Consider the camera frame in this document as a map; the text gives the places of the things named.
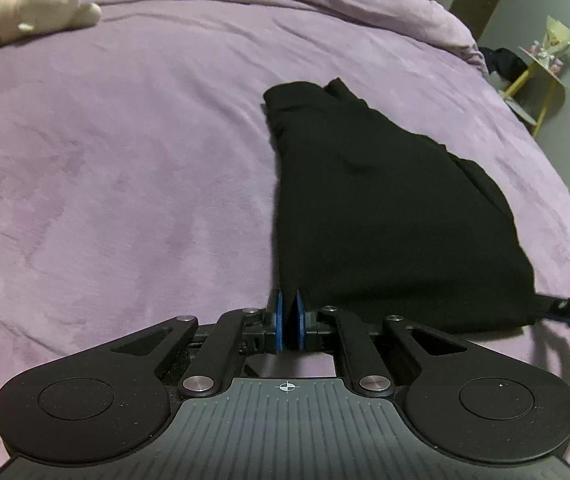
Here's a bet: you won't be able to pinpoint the black pants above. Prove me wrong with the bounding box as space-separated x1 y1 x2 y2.
262 77 551 335

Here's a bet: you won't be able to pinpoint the dark cloth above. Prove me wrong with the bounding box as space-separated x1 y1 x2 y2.
478 47 532 82

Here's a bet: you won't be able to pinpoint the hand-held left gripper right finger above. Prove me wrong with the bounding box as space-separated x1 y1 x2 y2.
291 292 471 397

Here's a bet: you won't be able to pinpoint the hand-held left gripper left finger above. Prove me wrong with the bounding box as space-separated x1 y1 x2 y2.
100 290 287 399

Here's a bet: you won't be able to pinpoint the purple blanket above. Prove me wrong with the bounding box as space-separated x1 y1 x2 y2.
0 0 570 461

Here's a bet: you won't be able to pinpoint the yellow side table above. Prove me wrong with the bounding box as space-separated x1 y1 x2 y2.
502 45 568 138

